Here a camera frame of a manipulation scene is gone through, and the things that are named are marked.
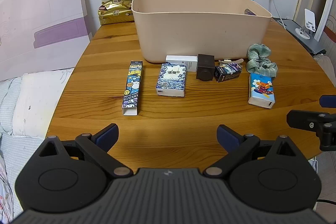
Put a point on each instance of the green checked scrunchie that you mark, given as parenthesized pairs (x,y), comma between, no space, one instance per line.
(260,61)

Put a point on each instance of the dark brown cube box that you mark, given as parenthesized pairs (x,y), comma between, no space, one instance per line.
(205,67)

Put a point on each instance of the small white box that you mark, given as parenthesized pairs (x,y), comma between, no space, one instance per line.
(181,61)

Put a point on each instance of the white phone stand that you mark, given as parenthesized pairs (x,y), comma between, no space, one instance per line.
(307,23)

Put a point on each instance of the long cartoon print box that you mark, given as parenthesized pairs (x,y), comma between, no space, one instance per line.
(132,87)

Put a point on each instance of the cartoon fox tissue pack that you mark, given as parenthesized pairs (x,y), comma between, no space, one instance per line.
(261,90)

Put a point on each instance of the floral blanket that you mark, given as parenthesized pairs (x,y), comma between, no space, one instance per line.
(4,182)

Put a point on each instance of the gold foil packet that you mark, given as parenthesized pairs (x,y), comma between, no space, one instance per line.
(114,14)

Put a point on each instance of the beige hair clip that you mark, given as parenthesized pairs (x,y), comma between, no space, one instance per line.
(231,60)

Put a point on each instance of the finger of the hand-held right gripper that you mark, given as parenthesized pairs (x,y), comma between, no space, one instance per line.
(327,101)
(309,121)

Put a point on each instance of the small dark blue box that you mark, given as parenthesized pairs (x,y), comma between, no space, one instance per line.
(227,73)

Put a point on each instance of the beige plastic storage bin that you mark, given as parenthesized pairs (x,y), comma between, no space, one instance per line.
(199,27)

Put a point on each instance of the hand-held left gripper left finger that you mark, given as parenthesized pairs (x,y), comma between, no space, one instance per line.
(106,135)

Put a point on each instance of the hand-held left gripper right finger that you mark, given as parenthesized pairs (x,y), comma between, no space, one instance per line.
(227,138)

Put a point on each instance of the beige cloth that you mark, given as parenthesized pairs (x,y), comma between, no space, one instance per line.
(327,66)

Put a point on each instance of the white pillow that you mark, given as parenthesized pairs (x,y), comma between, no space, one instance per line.
(39,103)

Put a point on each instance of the blue white tissue pack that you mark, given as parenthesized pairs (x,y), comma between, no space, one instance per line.
(171,79)

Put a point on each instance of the light checked bed sheet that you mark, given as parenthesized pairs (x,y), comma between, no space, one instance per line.
(8,106)

